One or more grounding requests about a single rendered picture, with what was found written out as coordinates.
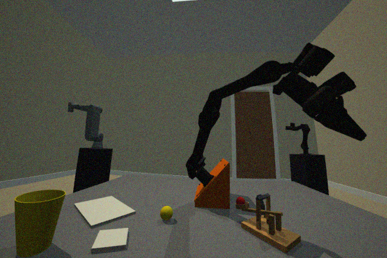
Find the small wooden catapult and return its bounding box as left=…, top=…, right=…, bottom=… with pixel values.
left=236, top=193, right=301, bottom=254

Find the yellow ball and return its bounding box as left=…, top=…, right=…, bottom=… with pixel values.
left=160, top=206, right=173, bottom=220

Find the red ball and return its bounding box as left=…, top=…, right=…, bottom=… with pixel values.
left=236, top=197, right=246, bottom=204

